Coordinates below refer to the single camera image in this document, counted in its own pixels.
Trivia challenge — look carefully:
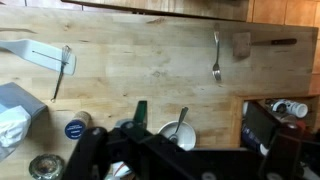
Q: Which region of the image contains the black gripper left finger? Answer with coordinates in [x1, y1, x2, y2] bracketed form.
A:
[133, 101, 148, 128]

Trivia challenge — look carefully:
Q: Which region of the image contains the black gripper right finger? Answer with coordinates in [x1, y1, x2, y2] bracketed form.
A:
[260, 123, 303, 180]

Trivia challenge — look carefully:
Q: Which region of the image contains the blue lid spice bottle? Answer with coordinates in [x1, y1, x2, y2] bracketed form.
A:
[64, 111, 91, 140]

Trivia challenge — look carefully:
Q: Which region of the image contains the white lid spice bottle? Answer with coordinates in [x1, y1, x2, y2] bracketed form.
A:
[271, 99, 308, 118]

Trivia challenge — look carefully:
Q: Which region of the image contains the wooden spice tray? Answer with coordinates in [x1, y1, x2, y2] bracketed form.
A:
[232, 96, 319, 150]

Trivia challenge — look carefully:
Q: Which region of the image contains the glass jar metal lid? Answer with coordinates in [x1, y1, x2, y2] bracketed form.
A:
[28, 154, 65, 180]

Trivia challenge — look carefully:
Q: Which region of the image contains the metal spoon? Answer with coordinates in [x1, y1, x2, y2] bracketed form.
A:
[169, 107, 189, 143]

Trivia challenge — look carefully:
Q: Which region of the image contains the white bowl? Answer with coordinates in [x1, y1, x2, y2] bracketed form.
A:
[158, 121, 197, 150]

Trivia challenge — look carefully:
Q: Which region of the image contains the silver fork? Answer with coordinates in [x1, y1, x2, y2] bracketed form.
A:
[212, 31, 221, 81]

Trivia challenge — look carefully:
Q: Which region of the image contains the small metal whisk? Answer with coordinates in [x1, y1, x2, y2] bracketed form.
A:
[51, 45, 71, 103]

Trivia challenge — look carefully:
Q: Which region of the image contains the white plastic spatula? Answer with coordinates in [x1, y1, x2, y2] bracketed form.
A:
[0, 39, 76, 75]

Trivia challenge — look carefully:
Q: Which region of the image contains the blue tissue box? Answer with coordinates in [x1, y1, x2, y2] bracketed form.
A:
[0, 82, 47, 161]

